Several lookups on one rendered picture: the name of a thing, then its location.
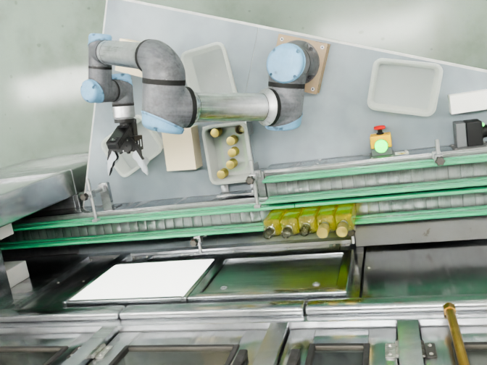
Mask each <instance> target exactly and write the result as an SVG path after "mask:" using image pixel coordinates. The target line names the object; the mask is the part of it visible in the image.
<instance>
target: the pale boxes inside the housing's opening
mask: <svg viewBox="0 0 487 365"><path fill-rule="evenodd" d="M12 234H14V232H13V229H12V223H10V224H8V225H5V226H3V227H0V240H2V239H4V238H6V237H8V236H10V235H12ZM4 265H5V268H6V271H7V276H8V280H9V285H10V288H12V287H14V286H15V285H17V284H18V283H20V282H22V281H23V280H25V279H27V278H28V277H29V273H28V268H27V264H26V261H5V262H4Z"/></svg>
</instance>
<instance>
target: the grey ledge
mask: <svg viewBox="0 0 487 365"><path fill-rule="evenodd" d="M354 237H355V243H356V247H358V246H382V245H394V244H407V243H430V242H443V241H455V240H478V239H487V215H481V216H471V217H451V218H440V219H421V220H410V221H400V222H381V223H370V224H360V225H357V226H356V232H355V234H354Z"/></svg>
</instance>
